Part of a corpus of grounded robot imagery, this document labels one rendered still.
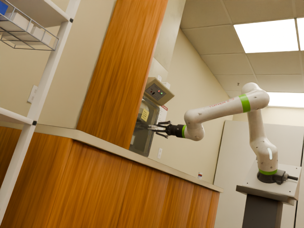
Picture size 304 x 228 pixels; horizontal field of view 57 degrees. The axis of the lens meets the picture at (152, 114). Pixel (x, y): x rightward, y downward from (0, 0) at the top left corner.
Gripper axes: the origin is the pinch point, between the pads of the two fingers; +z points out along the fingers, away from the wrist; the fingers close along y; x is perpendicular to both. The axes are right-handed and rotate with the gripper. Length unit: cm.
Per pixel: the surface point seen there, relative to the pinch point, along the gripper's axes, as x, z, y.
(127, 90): 29.2, 8.2, 17.1
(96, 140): 79, -24, -27
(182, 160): -160, 49, 0
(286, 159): -290, -56, 46
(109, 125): 29.2, 15.0, -9.1
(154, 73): 7.3, 5.6, 40.2
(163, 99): -4.9, -0.1, 24.2
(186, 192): -34, -21, -38
